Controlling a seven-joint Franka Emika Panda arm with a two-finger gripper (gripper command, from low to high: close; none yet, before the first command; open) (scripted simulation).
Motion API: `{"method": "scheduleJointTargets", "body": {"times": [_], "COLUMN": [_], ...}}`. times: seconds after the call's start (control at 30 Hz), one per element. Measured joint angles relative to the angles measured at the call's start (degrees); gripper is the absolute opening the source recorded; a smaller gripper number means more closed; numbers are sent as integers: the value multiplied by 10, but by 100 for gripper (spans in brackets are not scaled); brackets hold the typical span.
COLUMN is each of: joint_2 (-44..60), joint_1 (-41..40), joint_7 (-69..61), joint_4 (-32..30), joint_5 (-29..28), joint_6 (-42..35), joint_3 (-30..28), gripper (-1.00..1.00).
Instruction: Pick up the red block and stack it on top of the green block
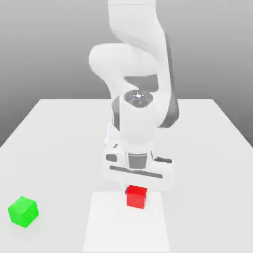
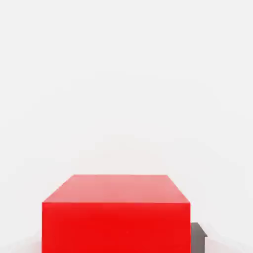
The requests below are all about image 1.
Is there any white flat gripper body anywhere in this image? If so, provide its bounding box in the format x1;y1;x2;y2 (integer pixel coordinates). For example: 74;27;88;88
101;160;177;192

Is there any small red cube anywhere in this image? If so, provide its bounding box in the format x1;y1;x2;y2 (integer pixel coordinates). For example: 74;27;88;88
126;185;148;210

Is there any small green cube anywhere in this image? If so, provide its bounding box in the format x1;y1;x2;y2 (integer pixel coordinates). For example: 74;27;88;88
7;196;40;229

